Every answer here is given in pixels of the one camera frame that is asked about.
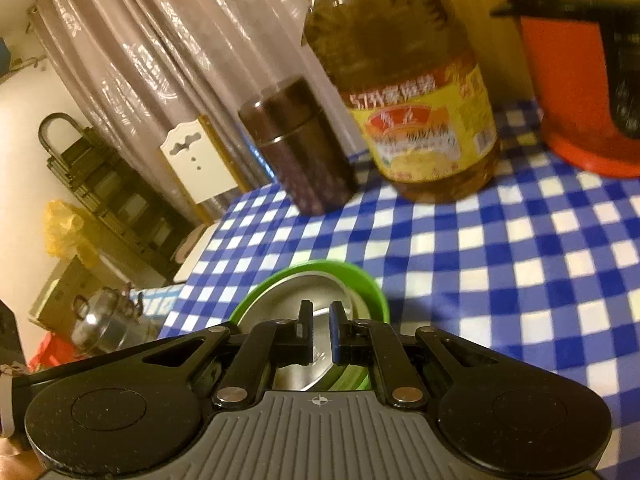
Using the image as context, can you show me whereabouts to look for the red electric rice cooker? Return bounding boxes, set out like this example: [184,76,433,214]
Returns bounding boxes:
[490,0,640,178]

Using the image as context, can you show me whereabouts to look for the white cutout wooden board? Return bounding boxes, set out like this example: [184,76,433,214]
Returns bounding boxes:
[160,116,240,205]

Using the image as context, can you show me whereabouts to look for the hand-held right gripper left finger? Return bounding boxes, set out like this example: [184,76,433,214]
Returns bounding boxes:
[144,300,316,409]

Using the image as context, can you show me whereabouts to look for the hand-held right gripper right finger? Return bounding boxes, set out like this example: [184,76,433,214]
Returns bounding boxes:
[329,302,507,408]

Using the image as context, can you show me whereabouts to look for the stainless steel bowl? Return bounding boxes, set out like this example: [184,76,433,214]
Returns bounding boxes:
[239,271,373,392]

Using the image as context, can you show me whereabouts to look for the red plastic object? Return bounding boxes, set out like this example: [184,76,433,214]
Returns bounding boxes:
[29,332,86,373]

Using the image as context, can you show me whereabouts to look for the green plastic bowl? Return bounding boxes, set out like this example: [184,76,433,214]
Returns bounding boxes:
[227,259,391,392]

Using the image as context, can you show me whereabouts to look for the brown metal canister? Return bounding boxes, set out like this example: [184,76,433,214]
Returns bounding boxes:
[238,76,358,216]

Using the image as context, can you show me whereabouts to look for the black folding rack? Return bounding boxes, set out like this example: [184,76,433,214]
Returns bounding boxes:
[39,112,206,286]

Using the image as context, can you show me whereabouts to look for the steel pot with glass lid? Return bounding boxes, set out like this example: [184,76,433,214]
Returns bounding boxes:
[70,285,161,356]

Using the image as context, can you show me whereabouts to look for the clear plastic wrapped panels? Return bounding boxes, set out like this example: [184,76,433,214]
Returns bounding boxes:
[27,0,351,221]

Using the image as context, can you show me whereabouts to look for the blue white checkered tablecloth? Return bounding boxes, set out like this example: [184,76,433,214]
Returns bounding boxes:
[160,100,640,461]

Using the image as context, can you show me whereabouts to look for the yellow plastic bag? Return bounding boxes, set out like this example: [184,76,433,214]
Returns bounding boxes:
[42,200,103,268]

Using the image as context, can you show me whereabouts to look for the large cooking oil bottle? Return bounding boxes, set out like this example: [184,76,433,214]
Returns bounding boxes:
[300,0,501,205]

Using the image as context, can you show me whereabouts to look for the cardboard box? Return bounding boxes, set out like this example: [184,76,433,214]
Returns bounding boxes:
[30,255,108,331]

